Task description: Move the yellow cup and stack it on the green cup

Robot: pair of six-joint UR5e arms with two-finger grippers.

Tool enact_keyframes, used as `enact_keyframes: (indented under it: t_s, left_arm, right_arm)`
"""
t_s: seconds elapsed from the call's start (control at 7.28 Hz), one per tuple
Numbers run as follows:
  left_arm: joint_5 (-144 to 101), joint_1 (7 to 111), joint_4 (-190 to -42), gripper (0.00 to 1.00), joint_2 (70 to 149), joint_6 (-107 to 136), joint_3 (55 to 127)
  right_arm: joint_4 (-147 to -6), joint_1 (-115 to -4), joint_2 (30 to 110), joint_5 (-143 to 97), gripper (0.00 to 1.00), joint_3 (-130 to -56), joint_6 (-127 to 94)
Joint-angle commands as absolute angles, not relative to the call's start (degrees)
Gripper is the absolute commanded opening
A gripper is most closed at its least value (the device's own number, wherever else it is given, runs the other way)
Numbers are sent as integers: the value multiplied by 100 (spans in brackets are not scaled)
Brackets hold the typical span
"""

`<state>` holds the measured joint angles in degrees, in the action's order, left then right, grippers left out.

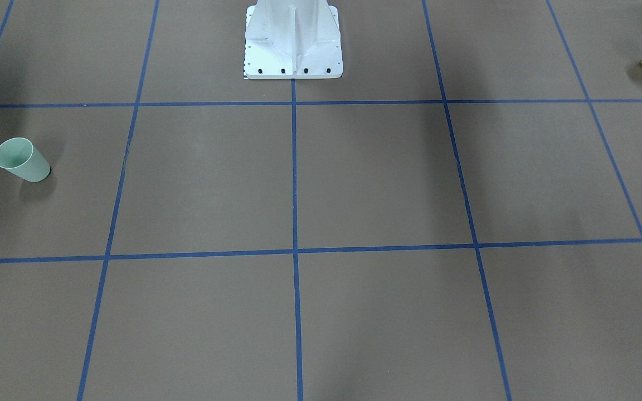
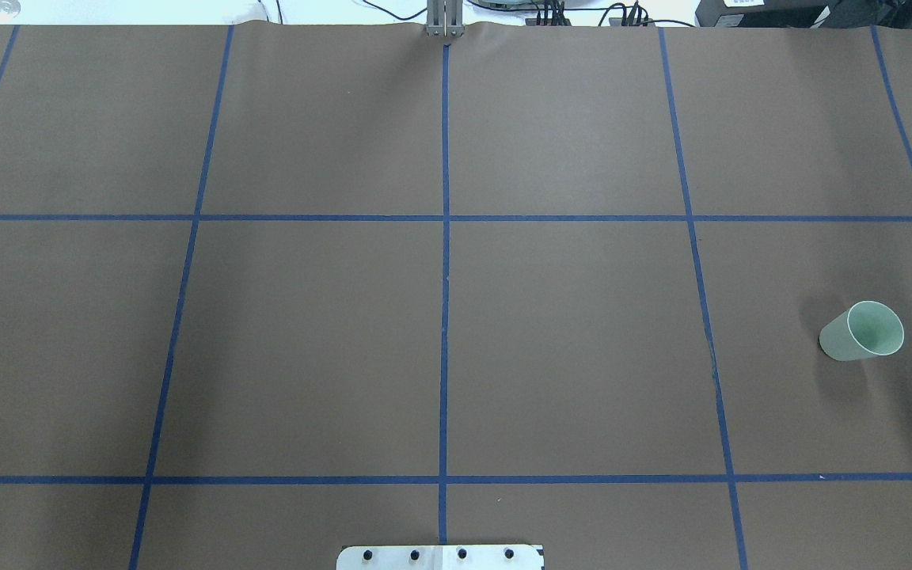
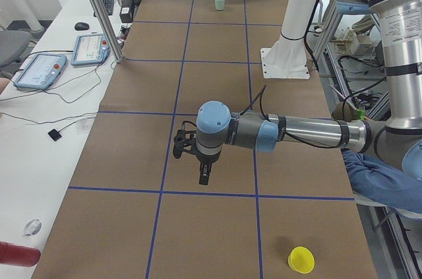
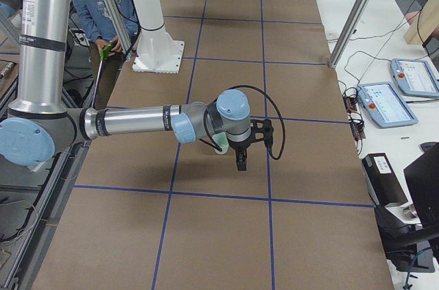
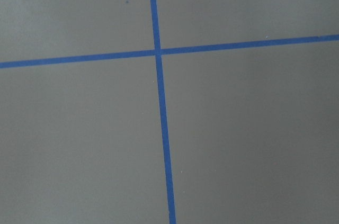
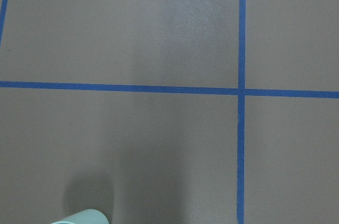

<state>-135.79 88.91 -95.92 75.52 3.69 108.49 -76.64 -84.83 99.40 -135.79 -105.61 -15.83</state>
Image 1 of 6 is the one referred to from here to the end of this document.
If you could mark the green plastic cup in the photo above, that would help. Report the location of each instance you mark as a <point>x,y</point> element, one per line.
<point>20,157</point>

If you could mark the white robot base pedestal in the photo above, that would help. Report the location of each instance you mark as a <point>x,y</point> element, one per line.
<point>292,40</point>

